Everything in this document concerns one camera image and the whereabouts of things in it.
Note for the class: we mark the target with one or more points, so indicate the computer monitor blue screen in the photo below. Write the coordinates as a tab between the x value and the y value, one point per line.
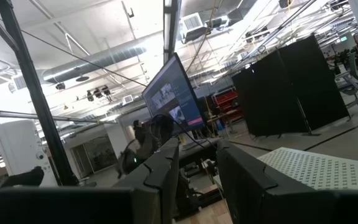
172	93

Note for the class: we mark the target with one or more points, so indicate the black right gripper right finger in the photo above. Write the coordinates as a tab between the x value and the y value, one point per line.
247	193

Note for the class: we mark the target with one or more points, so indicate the black room divider panels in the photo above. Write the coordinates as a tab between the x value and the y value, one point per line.
291	93

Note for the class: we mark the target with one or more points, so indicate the black rig post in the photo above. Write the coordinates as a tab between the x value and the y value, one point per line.
171	28
36	102

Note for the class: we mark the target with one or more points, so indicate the red storage rack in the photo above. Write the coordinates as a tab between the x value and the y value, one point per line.
227	102

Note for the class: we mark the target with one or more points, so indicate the green perforated metal shelf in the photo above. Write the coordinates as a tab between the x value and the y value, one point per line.
319	169

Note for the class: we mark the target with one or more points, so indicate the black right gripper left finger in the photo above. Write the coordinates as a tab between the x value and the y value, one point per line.
157	174

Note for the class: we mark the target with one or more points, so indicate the grey office chair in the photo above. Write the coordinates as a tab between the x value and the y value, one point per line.
354	81

